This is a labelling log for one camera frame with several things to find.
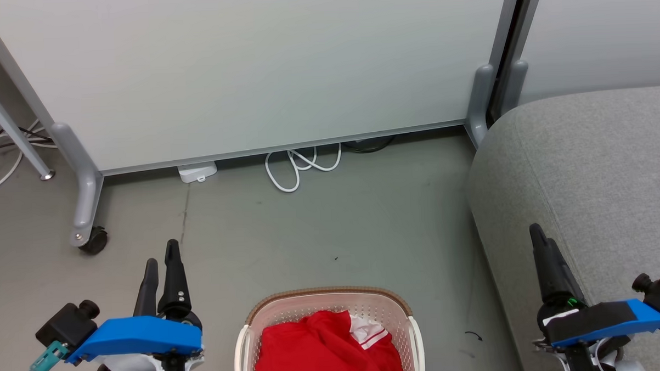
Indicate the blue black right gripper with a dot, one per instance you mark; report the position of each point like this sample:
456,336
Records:
609,318

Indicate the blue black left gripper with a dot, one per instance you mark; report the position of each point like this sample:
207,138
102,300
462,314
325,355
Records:
143,335

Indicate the red garment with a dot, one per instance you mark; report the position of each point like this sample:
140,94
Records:
314,351

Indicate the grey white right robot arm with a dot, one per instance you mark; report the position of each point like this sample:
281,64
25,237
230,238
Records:
624,368

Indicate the grey fabric sofa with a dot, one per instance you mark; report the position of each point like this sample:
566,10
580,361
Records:
582,171

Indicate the black caster wheel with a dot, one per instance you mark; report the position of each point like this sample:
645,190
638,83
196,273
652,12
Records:
95,241

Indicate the small black curved floor scrap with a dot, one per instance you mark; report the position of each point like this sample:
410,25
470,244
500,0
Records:
475,335

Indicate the white power adapter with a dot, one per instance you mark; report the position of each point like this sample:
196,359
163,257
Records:
196,171

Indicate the grey partition leg with caster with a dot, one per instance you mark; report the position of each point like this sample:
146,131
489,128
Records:
85,177

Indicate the white perforated laundry basket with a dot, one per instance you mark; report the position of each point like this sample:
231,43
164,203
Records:
334,303

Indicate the grey short partition leg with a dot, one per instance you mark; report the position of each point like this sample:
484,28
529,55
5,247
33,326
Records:
514,88
480,103

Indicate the grey metal table leg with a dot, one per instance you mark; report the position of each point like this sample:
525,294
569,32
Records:
9,128

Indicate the large white partition panel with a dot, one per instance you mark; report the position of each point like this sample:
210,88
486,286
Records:
249,67

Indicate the small white partition panel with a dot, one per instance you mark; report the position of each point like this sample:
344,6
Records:
599,33

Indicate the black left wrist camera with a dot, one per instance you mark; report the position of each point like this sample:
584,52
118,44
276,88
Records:
66,324

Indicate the teal left camera connector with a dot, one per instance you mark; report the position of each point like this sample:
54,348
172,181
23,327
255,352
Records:
42,363

